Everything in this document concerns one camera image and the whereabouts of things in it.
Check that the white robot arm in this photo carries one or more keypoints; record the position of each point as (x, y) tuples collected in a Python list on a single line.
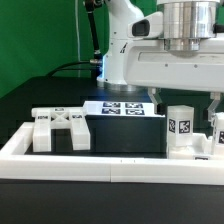
[(121, 14)]

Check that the white chair seat part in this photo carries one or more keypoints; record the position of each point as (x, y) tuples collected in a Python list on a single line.
[(202, 148)]

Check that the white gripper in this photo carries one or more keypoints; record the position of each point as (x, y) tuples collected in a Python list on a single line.
[(176, 50)]

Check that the white chair back frame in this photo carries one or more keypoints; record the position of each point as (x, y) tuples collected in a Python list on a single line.
[(59, 118)]

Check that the white sheet with tags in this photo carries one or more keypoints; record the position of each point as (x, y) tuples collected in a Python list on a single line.
[(123, 109)]

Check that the white U-shaped fence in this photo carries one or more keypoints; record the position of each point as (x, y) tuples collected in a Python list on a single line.
[(15, 163)]

